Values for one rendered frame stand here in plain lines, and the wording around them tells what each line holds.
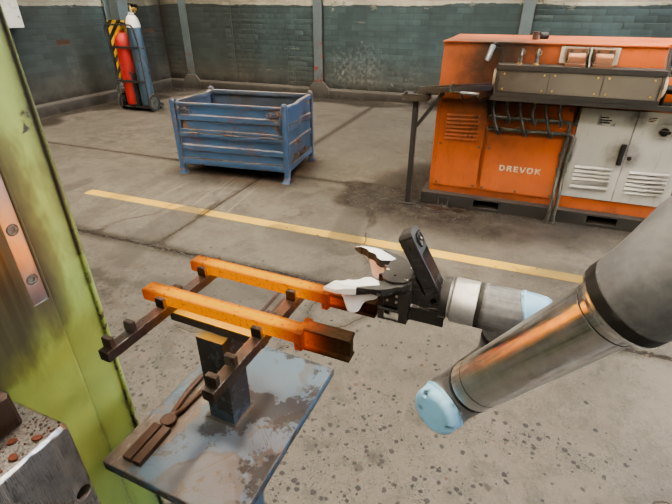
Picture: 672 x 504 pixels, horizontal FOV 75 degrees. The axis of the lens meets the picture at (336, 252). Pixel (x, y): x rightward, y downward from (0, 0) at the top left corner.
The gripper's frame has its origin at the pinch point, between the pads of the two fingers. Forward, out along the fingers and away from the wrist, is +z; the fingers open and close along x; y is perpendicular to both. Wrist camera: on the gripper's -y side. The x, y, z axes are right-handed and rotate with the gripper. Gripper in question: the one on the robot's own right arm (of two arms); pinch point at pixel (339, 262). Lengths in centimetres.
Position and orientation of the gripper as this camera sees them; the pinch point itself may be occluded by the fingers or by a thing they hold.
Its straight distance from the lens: 79.5
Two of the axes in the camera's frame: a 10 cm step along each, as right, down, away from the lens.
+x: 3.9, -4.5, 8.0
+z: -9.2, -2.0, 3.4
